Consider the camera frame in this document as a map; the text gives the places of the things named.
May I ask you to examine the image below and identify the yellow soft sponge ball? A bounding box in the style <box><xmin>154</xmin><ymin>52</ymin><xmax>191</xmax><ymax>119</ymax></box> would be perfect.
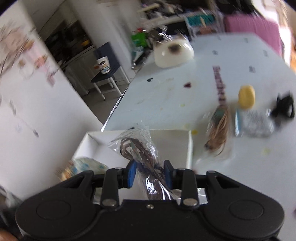
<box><xmin>238</xmin><ymin>85</ymin><xmax>256</xmax><ymax>109</ymax></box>

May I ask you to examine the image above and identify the black fabric scrunchie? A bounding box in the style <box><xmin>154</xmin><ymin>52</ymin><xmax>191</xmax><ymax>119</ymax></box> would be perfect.
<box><xmin>270</xmin><ymin>93</ymin><xmax>295</xmax><ymax>128</ymax></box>

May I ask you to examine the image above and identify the white cat-shaped ceramic dish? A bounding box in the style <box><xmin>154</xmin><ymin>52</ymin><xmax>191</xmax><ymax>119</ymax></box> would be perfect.
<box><xmin>153</xmin><ymin>33</ymin><xmax>195</xmax><ymax>68</ymax></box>

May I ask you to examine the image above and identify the cartoon printed tote bag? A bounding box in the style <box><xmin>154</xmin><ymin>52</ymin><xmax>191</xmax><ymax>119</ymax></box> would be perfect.
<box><xmin>94</xmin><ymin>56</ymin><xmax>111</xmax><ymax>74</ymax></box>

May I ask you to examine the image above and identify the bagged dark brown cord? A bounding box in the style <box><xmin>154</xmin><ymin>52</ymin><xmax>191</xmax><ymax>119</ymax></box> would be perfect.
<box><xmin>107</xmin><ymin>123</ymin><xmax>183</xmax><ymax>201</ymax></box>

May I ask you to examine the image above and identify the silver foil packet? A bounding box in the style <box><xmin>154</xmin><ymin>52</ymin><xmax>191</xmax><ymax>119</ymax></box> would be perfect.
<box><xmin>235</xmin><ymin>109</ymin><xmax>275</xmax><ymax>138</ymax></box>

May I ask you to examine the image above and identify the green plastic bag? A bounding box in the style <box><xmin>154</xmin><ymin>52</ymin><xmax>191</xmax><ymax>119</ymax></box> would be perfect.
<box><xmin>131</xmin><ymin>32</ymin><xmax>148</xmax><ymax>48</ymax></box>

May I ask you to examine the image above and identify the white shallow cardboard box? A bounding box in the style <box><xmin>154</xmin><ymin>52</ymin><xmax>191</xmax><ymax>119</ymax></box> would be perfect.
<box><xmin>55</xmin><ymin>129</ymin><xmax>194</xmax><ymax>204</ymax></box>

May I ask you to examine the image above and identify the dark blue folding chair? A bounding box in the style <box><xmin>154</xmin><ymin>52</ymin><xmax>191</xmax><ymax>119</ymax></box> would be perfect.
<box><xmin>91</xmin><ymin>42</ymin><xmax>130</xmax><ymax>101</ymax></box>

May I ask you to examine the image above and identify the bagged tan tassel cord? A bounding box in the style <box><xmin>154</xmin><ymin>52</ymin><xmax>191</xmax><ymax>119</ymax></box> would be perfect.
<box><xmin>203</xmin><ymin>105</ymin><xmax>234</xmax><ymax>158</ymax></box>

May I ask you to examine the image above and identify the teal poizon sign box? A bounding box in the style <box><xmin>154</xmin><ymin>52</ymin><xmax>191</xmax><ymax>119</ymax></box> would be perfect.
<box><xmin>185</xmin><ymin>11</ymin><xmax>220</xmax><ymax>37</ymax></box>

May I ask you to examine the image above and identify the pink upholstered chair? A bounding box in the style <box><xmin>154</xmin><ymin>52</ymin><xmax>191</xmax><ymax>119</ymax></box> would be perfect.
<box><xmin>224</xmin><ymin>14</ymin><xmax>282</xmax><ymax>56</ymax></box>

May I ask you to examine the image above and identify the blue floral fabric pouch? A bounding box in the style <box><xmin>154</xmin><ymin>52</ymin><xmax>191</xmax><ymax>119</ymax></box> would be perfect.
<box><xmin>58</xmin><ymin>157</ymin><xmax>109</xmax><ymax>181</ymax></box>

